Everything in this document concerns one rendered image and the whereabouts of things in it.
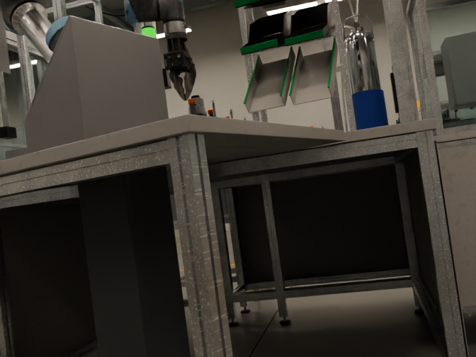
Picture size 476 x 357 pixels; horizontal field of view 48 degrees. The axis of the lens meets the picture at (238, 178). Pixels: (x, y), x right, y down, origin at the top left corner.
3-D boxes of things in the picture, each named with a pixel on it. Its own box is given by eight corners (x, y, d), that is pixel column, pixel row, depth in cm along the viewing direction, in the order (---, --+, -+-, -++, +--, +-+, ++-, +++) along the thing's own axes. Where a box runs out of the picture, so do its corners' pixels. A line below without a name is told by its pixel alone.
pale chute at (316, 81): (333, 97, 167) (329, 86, 164) (293, 105, 172) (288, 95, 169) (338, 48, 186) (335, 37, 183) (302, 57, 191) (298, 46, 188)
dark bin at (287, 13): (278, 46, 173) (272, 23, 170) (241, 55, 178) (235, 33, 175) (297, 29, 196) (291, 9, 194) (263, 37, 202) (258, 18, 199)
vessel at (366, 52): (382, 88, 244) (370, 7, 246) (350, 93, 247) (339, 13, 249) (381, 93, 258) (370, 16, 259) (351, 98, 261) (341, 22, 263)
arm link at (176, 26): (168, 30, 182) (190, 25, 180) (169, 43, 182) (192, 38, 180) (159, 23, 175) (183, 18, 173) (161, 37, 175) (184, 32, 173)
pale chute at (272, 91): (285, 105, 170) (281, 94, 167) (248, 113, 175) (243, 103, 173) (296, 57, 189) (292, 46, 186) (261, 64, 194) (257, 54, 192)
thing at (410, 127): (436, 128, 145) (435, 117, 145) (-28, 199, 180) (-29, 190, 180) (403, 154, 282) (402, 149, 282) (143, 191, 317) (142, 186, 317)
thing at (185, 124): (189, 131, 86) (187, 113, 86) (-94, 195, 133) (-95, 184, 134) (346, 140, 145) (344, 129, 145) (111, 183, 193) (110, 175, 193)
